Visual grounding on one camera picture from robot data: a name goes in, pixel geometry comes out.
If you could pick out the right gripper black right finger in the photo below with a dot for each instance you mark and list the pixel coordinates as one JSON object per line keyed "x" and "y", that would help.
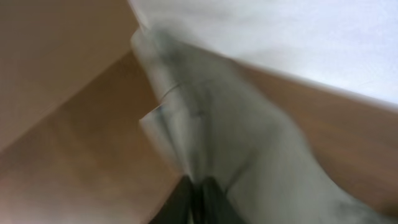
{"x": 217, "y": 208}

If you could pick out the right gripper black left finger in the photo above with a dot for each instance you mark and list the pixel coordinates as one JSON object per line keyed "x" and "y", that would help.
{"x": 176, "y": 209}

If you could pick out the khaki green shorts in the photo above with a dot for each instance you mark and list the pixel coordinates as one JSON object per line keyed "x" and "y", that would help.
{"x": 211, "y": 122}

